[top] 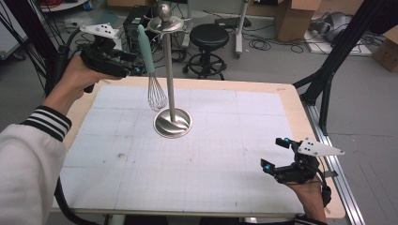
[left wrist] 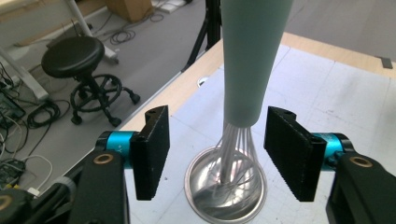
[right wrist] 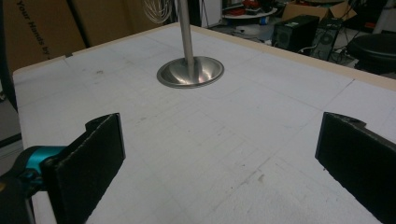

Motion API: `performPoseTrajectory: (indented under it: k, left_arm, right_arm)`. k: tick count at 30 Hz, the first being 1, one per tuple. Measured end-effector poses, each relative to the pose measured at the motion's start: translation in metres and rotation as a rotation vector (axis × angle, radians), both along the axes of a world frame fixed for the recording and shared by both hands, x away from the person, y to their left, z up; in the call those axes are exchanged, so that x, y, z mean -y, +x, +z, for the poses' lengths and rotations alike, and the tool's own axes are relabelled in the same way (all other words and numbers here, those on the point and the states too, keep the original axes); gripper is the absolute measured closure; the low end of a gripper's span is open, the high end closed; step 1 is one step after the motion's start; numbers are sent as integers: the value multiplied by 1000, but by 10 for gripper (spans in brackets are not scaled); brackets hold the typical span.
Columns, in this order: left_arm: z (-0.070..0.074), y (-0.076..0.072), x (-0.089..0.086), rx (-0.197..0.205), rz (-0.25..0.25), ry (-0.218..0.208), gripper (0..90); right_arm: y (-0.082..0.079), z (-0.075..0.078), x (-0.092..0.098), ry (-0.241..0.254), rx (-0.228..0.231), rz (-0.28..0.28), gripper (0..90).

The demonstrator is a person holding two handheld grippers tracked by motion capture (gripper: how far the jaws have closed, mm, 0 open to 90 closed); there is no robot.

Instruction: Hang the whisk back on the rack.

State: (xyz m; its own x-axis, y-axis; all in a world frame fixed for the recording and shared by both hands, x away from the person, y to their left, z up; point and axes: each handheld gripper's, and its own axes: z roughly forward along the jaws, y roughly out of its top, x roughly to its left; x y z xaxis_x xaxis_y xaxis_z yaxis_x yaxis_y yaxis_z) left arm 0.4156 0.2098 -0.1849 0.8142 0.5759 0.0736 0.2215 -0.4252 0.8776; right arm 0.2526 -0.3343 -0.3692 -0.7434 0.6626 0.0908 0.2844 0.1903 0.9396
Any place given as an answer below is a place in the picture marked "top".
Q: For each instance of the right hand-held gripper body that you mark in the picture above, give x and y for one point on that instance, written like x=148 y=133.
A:
x=302 y=172

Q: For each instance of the black round stool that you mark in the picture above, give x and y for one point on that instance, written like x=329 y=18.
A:
x=209 y=36

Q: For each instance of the black computer case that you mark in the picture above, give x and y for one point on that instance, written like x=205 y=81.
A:
x=134 y=23

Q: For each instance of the flat black device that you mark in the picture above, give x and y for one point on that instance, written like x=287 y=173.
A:
x=233 y=22

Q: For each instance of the white stand post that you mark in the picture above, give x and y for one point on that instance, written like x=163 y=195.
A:
x=241 y=28

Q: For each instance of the aluminium rail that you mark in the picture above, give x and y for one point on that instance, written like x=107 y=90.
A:
x=338 y=168

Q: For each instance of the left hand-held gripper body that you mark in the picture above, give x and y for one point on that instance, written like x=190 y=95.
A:
x=103 y=64

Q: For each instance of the metal utensil stand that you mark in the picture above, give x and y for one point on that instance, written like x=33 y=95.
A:
x=169 y=78

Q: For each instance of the small cardboard box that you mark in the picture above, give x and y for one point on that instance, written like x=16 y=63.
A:
x=386 y=51

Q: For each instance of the large open cardboard box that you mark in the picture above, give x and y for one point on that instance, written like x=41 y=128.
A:
x=297 y=18

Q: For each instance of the black metal frame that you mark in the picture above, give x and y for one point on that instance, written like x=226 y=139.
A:
x=28 y=31
x=341 y=47

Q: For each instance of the white grid mat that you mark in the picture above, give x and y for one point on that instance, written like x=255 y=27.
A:
x=203 y=162

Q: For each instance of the grey bag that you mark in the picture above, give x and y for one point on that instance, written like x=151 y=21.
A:
x=334 y=25

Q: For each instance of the person's right hand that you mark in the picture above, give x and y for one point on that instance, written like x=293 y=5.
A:
x=308 y=197

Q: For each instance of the person's left hand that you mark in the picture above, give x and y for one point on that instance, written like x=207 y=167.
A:
x=73 y=78

